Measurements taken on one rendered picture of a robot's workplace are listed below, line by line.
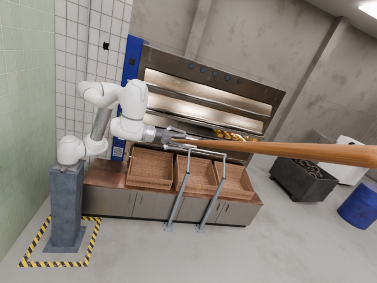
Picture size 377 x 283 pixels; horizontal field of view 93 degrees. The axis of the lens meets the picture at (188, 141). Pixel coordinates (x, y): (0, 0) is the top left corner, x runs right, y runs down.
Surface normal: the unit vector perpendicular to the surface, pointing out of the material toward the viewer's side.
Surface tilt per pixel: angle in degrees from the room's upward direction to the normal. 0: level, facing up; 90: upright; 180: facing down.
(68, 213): 90
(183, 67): 90
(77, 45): 90
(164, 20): 90
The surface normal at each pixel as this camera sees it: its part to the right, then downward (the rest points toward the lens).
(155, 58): 0.15, 0.47
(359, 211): -0.80, 0.01
